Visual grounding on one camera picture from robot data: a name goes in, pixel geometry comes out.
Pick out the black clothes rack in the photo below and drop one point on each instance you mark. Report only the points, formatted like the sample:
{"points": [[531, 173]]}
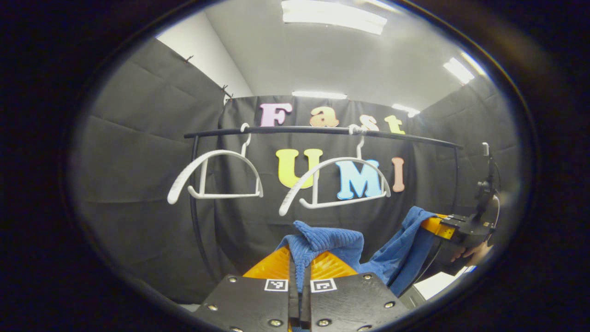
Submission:
{"points": [[276, 131]]}

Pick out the white box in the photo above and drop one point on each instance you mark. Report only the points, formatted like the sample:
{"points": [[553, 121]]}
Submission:
{"points": [[438, 286]]}

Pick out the large ceiling light panel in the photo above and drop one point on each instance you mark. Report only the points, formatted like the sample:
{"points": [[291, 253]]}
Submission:
{"points": [[332, 16]]}

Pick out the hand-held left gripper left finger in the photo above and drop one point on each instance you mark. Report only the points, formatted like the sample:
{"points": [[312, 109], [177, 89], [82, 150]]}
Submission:
{"points": [[292, 306]]}

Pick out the white plastic hanger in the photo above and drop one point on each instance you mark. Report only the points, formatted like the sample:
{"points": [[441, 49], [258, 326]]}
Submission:
{"points": [[216, 154], [341, 200]]}

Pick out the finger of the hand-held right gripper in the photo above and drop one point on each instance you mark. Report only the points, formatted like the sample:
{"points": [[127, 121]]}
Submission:
{"points": [[435, 226]]}

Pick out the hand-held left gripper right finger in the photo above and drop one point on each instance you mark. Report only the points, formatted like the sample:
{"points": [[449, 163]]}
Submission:
{"points": [[306, 306]]}

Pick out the black backdrop cloth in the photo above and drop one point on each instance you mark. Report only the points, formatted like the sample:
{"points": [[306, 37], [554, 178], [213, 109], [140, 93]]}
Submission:
{"points": [[138, 161]]}

